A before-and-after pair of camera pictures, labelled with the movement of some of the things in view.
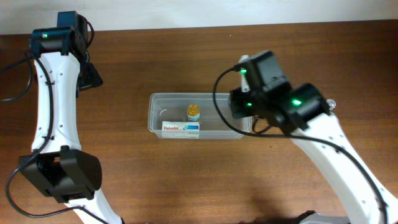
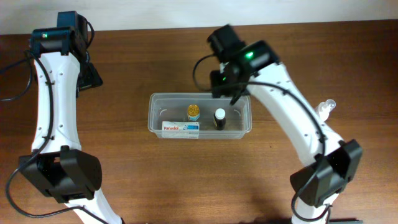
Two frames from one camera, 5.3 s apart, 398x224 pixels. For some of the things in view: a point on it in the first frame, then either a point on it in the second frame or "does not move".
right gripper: x=239 y=108 → x=218 y=86
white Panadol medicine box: x=180 y=129 does not move
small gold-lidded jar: x=193 y=112 does not move
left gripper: x=95 y=79 does not move
